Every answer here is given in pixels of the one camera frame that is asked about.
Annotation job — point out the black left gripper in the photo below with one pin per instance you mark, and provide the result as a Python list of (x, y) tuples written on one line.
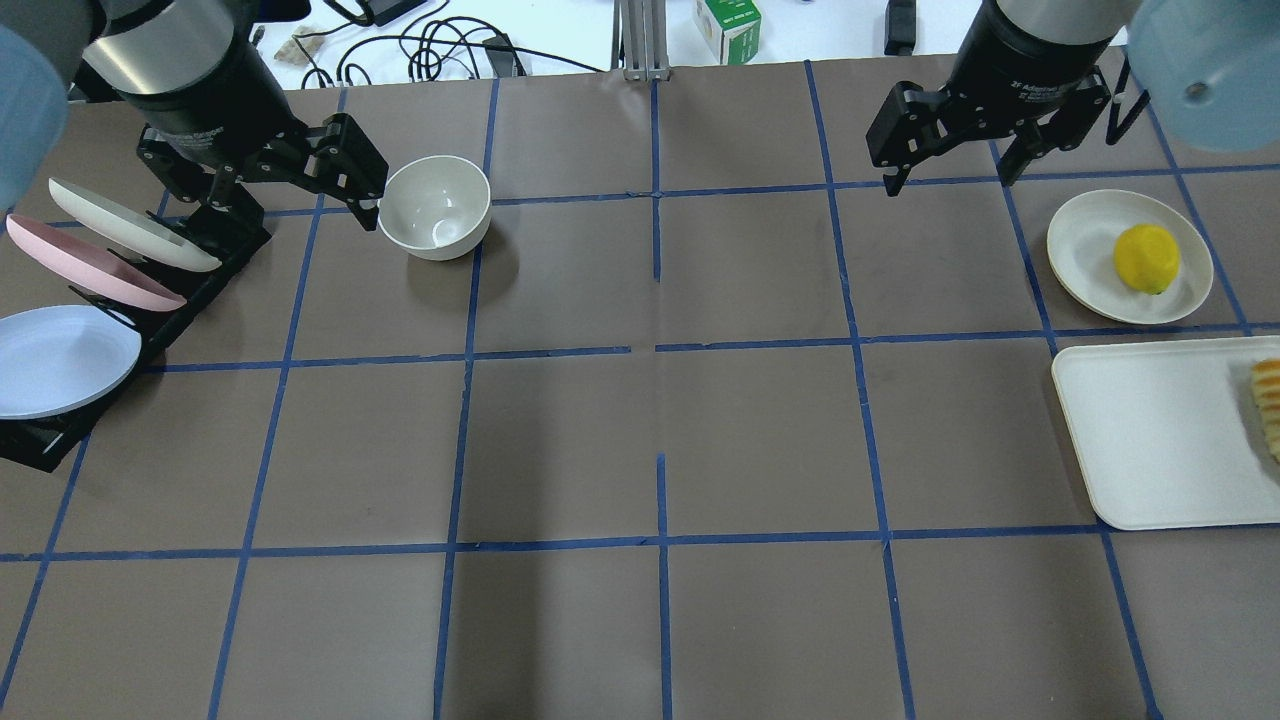
[(205, 102)]

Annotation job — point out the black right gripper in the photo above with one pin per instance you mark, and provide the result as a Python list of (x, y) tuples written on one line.
[(1018, 62)]

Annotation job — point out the white ceramic bowl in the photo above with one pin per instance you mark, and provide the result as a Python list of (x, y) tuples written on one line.
[(437, 208)]

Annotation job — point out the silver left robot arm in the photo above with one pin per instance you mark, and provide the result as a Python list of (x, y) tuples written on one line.
[(149, 46)]

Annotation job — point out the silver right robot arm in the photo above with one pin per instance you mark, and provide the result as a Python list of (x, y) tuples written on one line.
[(1208, 68)]

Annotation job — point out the yellow lemon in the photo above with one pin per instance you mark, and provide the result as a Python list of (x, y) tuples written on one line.
[(1147, 258)]

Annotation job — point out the black power adapter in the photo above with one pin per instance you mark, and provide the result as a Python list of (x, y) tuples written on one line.
[(899, 27)]

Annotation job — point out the small white plate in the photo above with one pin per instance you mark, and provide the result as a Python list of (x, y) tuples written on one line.
[(1081, 243)]

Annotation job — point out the cream plate in rack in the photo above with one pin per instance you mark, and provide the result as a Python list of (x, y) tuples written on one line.
[(134, 231)]

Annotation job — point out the pink plate in rack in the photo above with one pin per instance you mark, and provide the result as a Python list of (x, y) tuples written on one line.
[(90, 267)]

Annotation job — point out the green white box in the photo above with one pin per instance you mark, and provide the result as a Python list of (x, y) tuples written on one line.
[(732, 29)]

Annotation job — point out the light blue plate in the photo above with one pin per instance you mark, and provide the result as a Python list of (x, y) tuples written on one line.
[(58, 358)]

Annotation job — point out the white rectangular tray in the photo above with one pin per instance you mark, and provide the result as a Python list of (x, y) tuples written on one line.
[(1166, 433)]

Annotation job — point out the black dish rack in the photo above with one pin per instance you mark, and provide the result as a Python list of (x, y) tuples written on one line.
[(42, 443)]

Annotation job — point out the striped bread piece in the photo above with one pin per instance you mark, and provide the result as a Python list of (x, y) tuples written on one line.
[(1265, 397)]

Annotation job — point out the aluminium frame post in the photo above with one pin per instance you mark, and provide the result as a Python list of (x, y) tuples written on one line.
[(640, 40)]

